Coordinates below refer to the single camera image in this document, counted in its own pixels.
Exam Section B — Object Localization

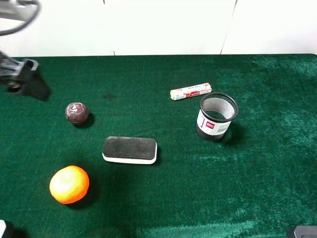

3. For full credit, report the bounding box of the candy stick pack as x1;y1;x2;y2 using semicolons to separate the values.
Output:
170;83;212;101

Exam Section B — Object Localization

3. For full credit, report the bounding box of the black and white eraser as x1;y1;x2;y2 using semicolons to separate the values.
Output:
102;136;158;165

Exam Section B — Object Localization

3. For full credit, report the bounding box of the green felt table cloth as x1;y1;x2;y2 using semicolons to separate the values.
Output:
0;54;317;238

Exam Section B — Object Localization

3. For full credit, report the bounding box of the orange fruit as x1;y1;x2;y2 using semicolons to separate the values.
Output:
49;166;90;204

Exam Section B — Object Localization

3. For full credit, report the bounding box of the black mesh pen cup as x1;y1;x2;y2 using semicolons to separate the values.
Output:
196;92;239;141

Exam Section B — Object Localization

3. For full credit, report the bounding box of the grey object bottom right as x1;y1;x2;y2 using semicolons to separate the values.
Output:
287;226;317;238

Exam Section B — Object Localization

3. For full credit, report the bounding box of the dark red carved ball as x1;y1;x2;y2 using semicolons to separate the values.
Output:
65;102;89;124

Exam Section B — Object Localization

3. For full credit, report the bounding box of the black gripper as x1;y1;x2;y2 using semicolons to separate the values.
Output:
0;51;51;101

